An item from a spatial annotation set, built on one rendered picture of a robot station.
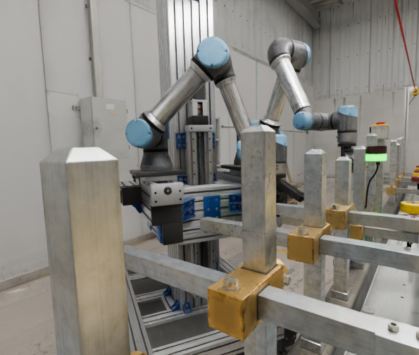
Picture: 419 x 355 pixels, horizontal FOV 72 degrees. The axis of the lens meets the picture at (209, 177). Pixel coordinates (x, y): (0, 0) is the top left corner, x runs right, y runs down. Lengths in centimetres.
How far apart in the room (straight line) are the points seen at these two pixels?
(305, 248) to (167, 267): 26
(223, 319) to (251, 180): 17
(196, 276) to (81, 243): 26
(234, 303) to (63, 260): 21
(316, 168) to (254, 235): 26
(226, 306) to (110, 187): 22
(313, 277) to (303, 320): 31
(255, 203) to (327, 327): 16
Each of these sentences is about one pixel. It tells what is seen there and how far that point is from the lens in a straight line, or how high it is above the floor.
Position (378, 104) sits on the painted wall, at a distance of 892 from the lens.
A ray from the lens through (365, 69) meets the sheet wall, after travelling 914.
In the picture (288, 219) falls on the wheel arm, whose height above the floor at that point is 85.
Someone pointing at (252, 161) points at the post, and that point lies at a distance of 38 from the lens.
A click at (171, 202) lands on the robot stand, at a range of 121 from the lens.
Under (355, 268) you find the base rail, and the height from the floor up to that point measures 70.
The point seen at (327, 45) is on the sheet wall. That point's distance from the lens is 957.
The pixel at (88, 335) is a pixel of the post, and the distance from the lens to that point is 22.
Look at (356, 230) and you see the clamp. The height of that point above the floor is 86.
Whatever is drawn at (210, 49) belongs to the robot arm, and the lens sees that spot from 115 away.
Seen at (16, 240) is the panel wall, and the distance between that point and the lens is 301.
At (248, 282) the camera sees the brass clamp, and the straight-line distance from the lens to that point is 38.
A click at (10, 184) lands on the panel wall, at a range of 293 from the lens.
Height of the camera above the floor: 114
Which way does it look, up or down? 6 degrees down
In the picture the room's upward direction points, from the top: 2 degrees counter-clockwise
